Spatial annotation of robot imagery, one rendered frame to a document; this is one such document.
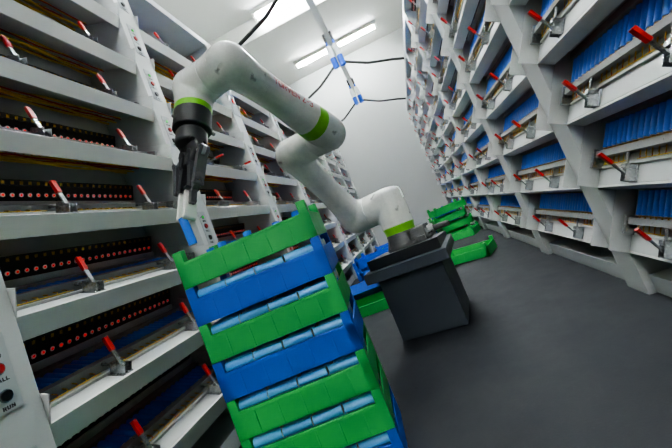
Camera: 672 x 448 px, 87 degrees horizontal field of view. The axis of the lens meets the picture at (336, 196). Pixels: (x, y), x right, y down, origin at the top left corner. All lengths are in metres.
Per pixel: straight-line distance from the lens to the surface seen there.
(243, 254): 0.76
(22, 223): 0.92
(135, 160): 1.24
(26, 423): 0.84
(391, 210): 1.39
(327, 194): 1.36
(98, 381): 0.98
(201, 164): 0.86
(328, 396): 0.80
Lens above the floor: 0.48
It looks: 5 degrees up
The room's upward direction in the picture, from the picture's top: 23 degrees counter-clockwise
